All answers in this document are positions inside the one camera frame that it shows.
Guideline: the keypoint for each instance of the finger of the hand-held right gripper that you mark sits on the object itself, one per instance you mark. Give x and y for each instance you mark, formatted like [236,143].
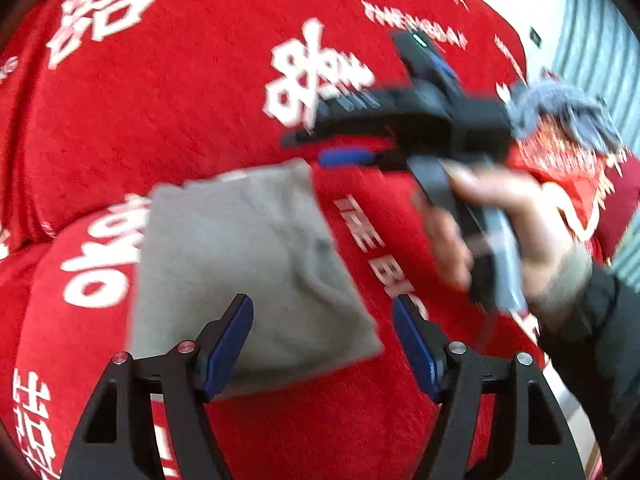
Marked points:
[350,156]
[350,112]

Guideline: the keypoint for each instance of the person's right hand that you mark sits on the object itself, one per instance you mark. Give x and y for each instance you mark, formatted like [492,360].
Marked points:
[535,225]

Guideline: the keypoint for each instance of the red printed blanket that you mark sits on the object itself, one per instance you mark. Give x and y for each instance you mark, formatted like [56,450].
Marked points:
[150,110]

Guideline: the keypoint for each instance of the red gold embroidered cloth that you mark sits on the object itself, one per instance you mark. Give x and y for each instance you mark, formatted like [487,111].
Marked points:
[560,170]

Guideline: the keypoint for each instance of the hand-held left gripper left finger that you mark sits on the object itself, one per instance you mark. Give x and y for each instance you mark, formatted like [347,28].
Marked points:
[230,345]

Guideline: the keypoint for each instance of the person's right forearm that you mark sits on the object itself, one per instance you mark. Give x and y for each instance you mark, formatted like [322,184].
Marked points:
[590,340]

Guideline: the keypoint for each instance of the grey green ribbed curtain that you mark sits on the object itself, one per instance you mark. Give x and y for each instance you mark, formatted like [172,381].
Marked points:
[595,25]

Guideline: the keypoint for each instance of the grey small cloth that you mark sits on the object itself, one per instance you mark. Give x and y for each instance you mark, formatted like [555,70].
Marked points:
[240,240]

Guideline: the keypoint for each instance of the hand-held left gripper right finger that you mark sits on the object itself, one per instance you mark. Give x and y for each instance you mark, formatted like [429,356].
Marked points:
[417,350]

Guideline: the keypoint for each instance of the grey blue knit cloth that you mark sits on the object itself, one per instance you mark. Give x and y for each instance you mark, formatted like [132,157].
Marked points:
[565,107]

